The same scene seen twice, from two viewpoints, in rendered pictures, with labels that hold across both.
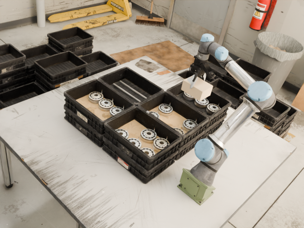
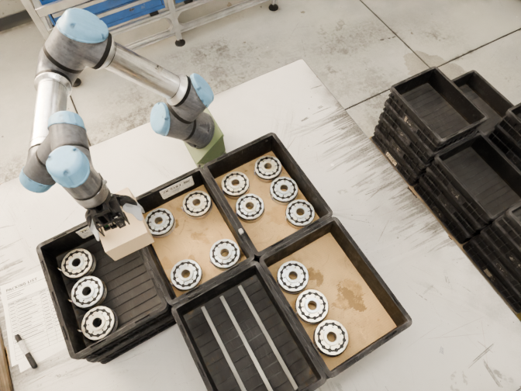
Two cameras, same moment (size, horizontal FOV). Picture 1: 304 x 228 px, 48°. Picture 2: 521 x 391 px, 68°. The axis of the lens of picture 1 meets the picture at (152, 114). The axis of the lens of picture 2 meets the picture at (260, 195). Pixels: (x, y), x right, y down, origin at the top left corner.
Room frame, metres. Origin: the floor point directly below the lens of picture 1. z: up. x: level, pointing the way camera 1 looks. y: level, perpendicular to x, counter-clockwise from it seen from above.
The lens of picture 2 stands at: (2.17, 0.31, 2.10)
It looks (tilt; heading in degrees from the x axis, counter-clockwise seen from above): 62 degrees down; 207
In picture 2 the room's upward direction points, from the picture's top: 2 degrees counter-clockwise
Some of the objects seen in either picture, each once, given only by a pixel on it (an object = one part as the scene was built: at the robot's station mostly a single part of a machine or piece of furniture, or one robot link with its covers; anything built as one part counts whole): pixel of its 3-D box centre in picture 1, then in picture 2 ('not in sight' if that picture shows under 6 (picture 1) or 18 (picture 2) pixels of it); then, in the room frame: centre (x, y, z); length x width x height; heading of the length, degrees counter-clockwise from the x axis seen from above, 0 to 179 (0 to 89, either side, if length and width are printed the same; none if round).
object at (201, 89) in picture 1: (197, 87); (121, 223); (1.95, -0.26, 1.08); 0.16 x 0.12 x 0.07; 54
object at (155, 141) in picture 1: (161, 143); (235, 183); (1.59, -0.09, 0.86); 0.10 x 0.10 x 0.01
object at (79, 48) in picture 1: (70, 54); not in sight; (3.28, 1.00, 0.37); 0.40 x 0.30 x 0.45; 144
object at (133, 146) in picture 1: (142, 131); (265, 190); (1.60, 0.03, 0.92); 0.40 x 0.30 x 0.02; 55
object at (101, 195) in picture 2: (202, 55); (91, 190); (1.96, -0.24, 1.32); 0.08 x 0.08 x 0.05
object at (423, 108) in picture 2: not in sight; (422, 129); (0.63, 0.53, 0.37); 0.40 x 0.30 x 0.45; 54
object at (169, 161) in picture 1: (139, 149); not in sight; (1.60, 0.03, 0.76); 0.40 x 0.30 x 0.12; 55
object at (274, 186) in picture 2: (133, 144); (284, 188); (1.54, 0.08, 0.86); 0.10 x 0.10 x 0.01
